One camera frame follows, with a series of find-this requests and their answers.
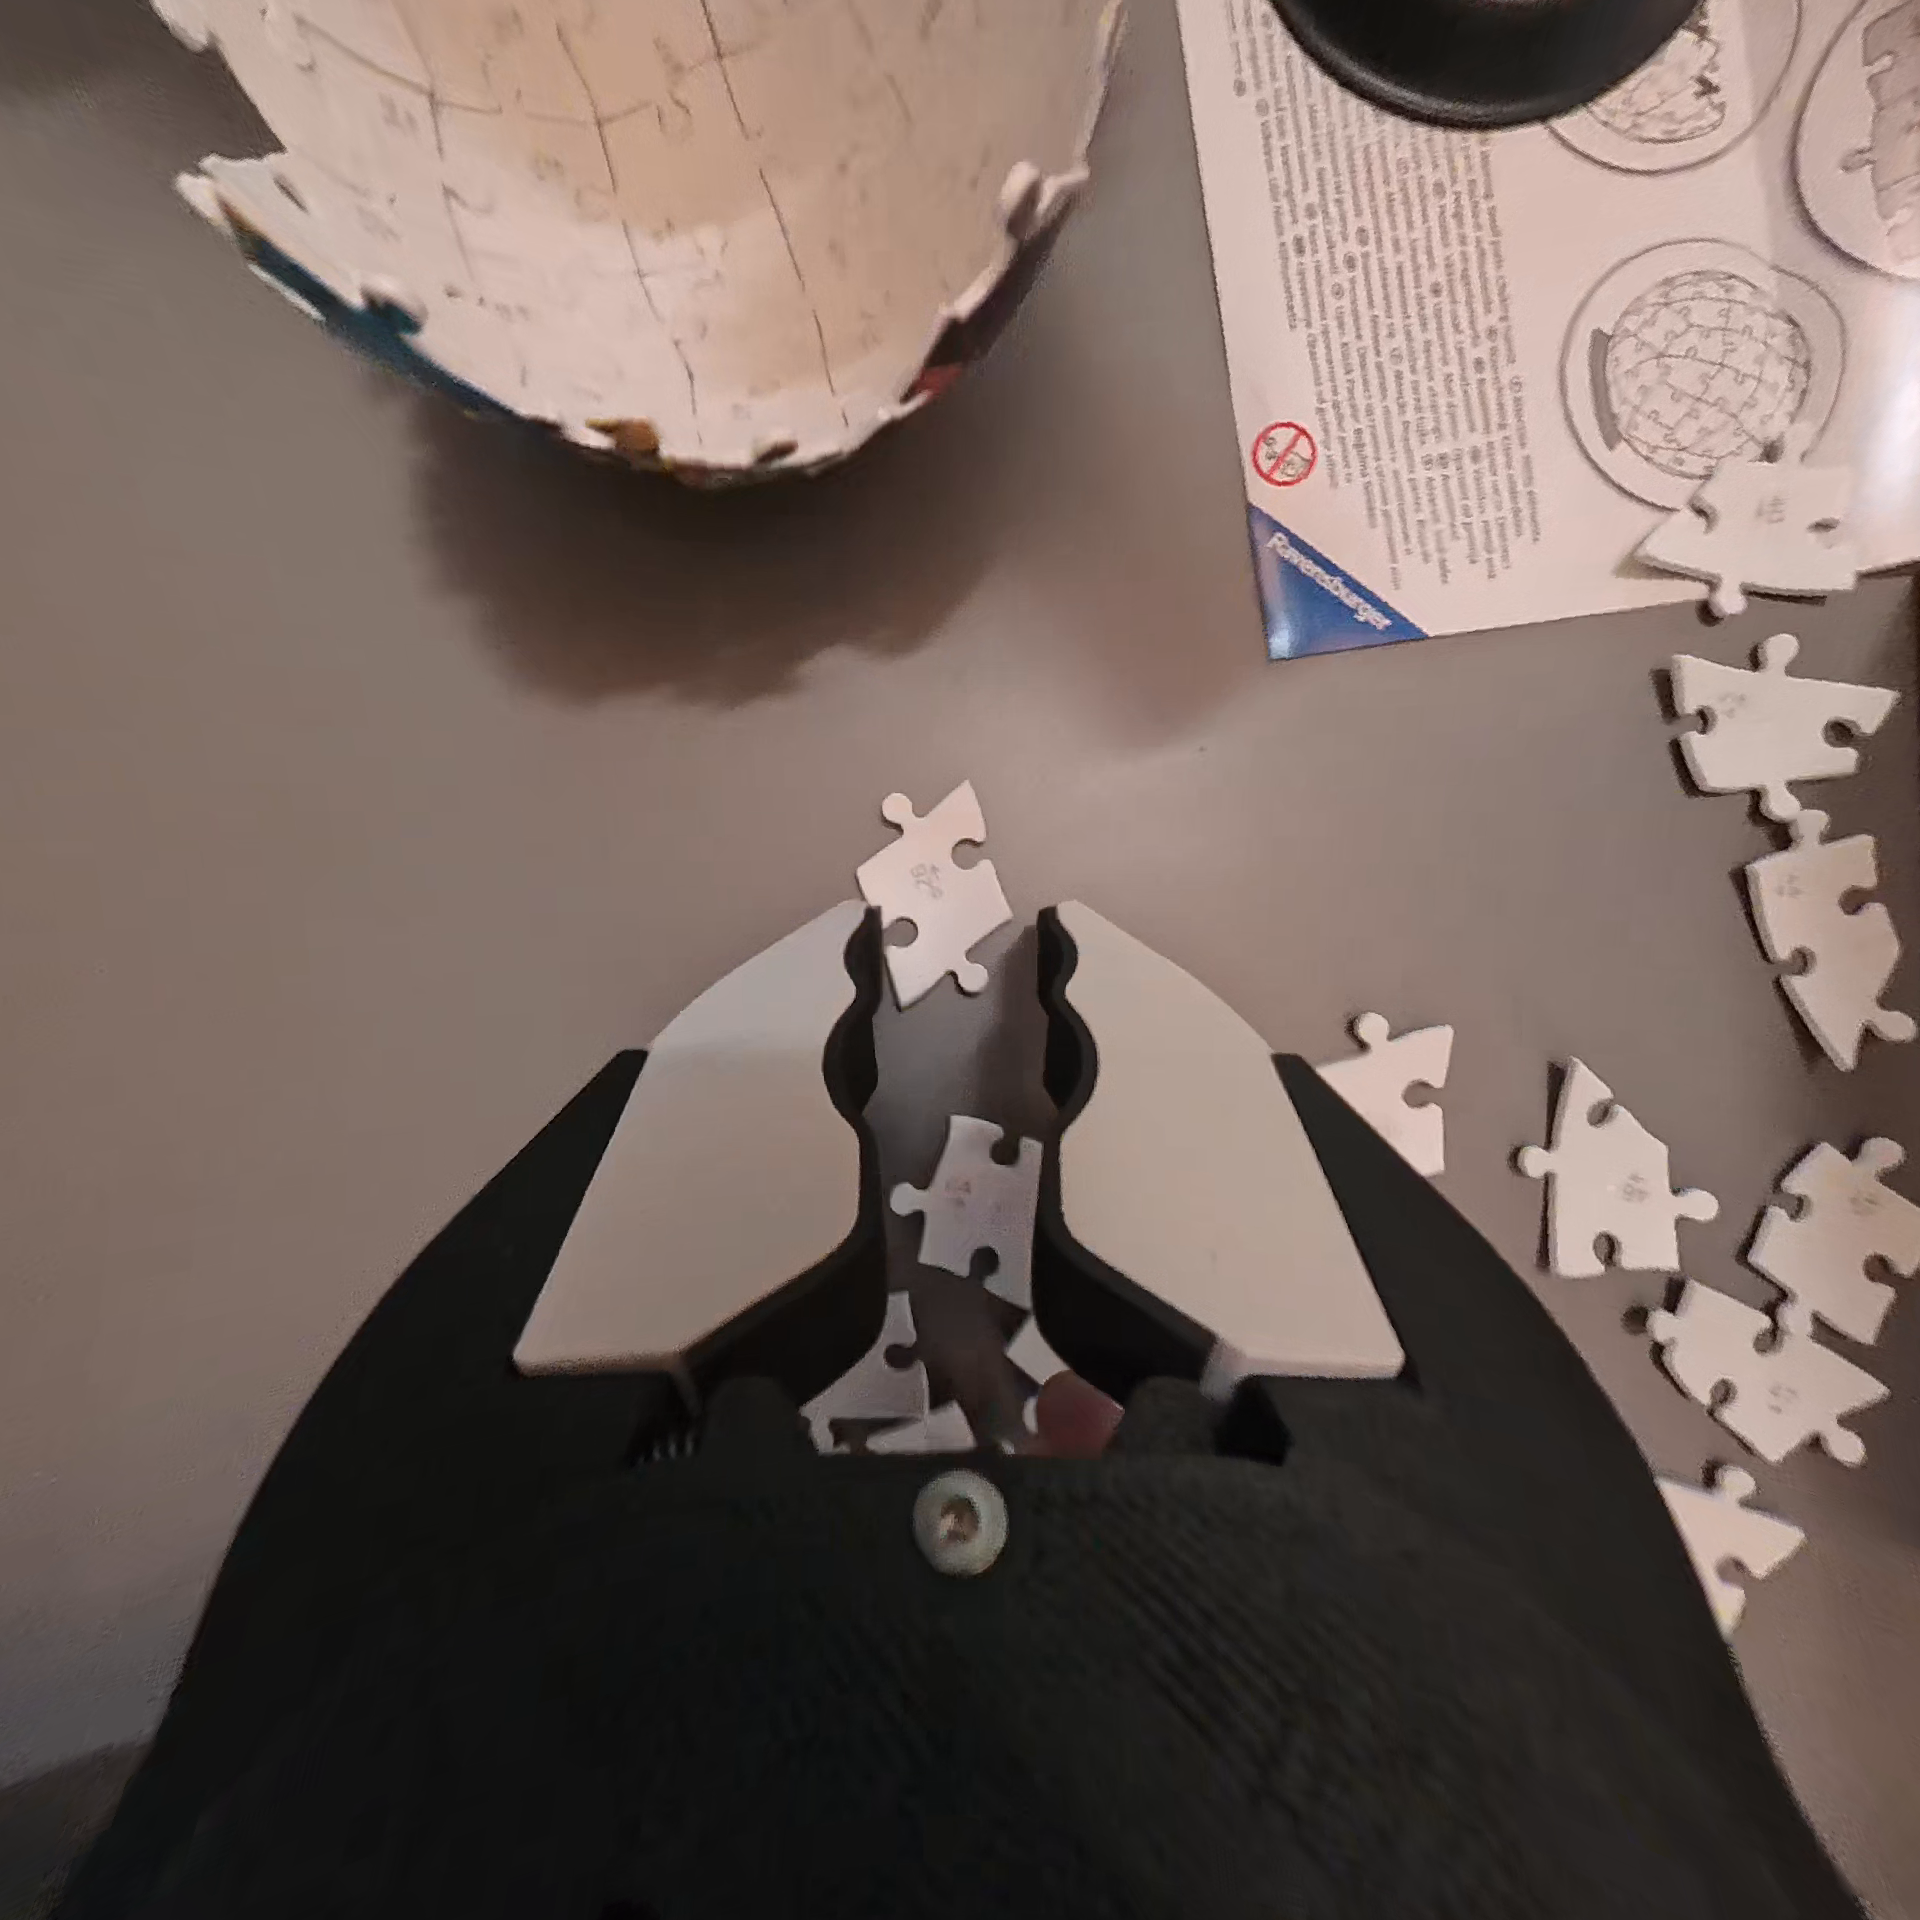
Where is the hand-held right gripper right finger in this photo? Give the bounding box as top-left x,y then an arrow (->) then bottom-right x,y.
1032,901 -> 1409,1396

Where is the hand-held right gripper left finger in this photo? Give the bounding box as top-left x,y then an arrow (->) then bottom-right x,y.
513,901 -> 889,1389

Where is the single white puzzle piece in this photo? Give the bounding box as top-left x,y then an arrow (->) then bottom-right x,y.
854,777 -> 1018,1011

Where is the grey partial puzzle ball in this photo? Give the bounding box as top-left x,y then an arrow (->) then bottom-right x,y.
172,0 -> 1129,491

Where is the pile of loose puzzle pieces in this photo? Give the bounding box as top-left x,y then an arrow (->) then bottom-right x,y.
800,455 -> 1920,1641

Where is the folded paper leaflet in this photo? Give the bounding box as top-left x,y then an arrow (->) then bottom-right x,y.
1176,0 -> 1920,665

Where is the black dome stand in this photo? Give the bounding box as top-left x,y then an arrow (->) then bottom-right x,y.
1266,0 -> 1700,127

